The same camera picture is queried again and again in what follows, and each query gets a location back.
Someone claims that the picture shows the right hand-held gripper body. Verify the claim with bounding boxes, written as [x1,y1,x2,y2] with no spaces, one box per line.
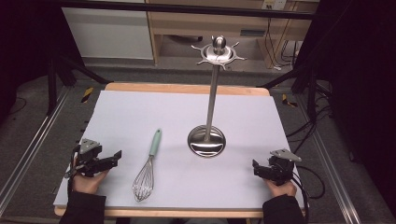
[266,148,303,187]

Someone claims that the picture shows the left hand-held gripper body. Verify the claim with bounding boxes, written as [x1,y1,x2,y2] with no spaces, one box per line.
[72,138,108,178]

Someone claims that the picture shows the person's right hand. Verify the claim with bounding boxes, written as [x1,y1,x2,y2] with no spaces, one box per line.
[263,178,298,199]

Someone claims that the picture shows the person's left hand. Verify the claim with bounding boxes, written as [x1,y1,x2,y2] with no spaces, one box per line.
[71,157,110,195]

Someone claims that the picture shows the yellow black tape marker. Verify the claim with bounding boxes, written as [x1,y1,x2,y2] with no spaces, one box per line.
[281,93,299,108]
[80,86,94,104]

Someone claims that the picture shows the white table mat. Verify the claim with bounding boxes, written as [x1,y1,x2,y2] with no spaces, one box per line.
[52,90,305,210]

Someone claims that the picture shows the steel utensil stand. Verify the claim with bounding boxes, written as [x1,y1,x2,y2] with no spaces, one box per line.
[186,35,248,159]

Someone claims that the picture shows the black metal stand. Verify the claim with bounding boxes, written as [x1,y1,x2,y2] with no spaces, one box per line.
[256,63,332,123]
[46,54,114,117]

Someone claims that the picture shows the wooden table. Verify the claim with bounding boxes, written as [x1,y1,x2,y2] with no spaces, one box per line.
[53,81,306,218]

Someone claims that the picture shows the white cabinet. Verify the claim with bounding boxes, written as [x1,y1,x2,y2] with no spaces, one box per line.
[61,0,154,61]

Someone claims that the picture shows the light wooden desk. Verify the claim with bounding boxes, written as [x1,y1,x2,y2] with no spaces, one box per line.
[145,0,321,70]

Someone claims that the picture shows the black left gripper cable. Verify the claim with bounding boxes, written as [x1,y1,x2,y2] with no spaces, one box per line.
[64,145,82,190]

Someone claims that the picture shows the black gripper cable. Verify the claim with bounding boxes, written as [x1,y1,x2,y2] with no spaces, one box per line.
[64,145,82,190]
[290,165,327,224]

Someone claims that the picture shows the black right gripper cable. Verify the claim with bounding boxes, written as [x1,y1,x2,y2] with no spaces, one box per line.
[290,165,327,224]

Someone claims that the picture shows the whisk with green handle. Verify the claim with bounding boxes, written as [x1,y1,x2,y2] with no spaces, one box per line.
[131,128,163,203]

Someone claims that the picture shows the black floor cables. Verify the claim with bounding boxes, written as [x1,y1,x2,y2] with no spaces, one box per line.
[285,81,333,155]

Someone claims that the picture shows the metal floor rail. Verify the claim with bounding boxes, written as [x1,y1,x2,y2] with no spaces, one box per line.
[295,92,364,224]
[0,85,71,217]

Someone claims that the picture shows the black cables under desk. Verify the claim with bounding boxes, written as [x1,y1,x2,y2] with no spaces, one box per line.
[264,17,301,71]

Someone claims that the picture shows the wall power socket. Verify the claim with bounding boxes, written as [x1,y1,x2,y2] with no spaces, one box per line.
[262,0,288,11]

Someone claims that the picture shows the black horizontal frame bar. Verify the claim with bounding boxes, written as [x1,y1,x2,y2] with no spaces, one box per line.
[57,0,316,21]

